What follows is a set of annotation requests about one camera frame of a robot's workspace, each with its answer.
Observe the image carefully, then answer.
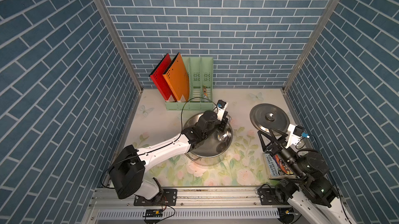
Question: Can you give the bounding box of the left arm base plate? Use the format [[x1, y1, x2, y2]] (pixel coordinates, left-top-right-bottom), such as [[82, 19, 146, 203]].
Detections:
[[134, 189, 178, 206]]

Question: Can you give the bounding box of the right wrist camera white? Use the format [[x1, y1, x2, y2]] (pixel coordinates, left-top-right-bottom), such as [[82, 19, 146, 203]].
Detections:
[[285, 124, 310, 149]]

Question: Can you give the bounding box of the colourful children's book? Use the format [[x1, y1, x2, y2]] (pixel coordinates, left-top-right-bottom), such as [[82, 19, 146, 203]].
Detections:
[[264, 153, 296, 180]]

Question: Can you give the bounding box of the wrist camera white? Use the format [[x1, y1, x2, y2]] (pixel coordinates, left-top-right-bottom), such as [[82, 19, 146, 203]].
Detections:
[[285, 124, 310, 149], [217, 100, 228, 122]]

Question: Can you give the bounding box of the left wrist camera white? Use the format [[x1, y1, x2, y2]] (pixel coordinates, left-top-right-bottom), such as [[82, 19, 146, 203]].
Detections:
[[217, 100, 228, 122]]

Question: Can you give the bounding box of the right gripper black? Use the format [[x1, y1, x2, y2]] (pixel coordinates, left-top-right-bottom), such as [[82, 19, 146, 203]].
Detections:
[[259, 127, 304, 179]]

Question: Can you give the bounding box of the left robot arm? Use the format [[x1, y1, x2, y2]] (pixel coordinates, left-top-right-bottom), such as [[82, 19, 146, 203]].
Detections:
[[108, 110, 229, 204]]

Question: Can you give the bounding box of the steel pot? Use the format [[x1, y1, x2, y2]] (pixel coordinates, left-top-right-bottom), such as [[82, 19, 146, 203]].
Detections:
[[183, 110, 233, 166]]

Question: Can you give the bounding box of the small circuit board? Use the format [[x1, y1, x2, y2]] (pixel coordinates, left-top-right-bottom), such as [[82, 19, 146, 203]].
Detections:
[[144, 209, 163, 218]]

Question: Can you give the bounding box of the green file organizer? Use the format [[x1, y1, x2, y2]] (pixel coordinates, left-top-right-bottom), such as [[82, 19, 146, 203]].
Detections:
[[165, 57, 215, 111]]

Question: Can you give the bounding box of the small item in organizer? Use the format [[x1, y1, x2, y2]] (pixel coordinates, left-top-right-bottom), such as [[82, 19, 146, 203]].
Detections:
[[203, 86, 209, 99]]

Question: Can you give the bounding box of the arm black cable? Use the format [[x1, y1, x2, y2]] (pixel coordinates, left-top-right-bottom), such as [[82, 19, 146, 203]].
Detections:
[[296, 133, 353, 224], [99, 97, 219, 190]]

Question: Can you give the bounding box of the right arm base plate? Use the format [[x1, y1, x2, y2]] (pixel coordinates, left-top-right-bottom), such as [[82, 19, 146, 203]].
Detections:
[[257, 187, 288, 205]]

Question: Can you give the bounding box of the red folder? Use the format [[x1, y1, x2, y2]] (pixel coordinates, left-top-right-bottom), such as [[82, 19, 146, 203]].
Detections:
[[150, 53, 176, 102]]

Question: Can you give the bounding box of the metal ladle spoon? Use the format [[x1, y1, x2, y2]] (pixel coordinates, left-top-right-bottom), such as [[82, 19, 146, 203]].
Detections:
[[217, 130, 231, 142]]

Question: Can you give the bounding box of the orange folder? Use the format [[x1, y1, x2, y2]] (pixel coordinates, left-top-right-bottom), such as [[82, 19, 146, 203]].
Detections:
[[163, 53, 190, 102]]

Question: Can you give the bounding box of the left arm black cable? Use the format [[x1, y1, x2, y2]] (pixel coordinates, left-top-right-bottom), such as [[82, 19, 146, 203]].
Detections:
[[99, 97, 219, 190]]

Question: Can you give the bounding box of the steel pot lid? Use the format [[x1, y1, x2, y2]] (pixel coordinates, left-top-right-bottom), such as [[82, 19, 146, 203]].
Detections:
[[249, 103, 290, 133]]

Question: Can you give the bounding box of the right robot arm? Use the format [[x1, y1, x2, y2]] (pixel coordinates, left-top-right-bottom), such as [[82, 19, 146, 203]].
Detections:
[[258, 129, 356, 224]]

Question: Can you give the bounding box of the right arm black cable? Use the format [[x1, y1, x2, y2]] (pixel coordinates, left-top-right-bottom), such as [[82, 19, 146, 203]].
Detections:
[[296, 133, 353, 224]]

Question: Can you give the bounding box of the aluminium front rail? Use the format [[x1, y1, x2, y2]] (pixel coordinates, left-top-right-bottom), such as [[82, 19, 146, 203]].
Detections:
[[82, 186, 310, 224]]

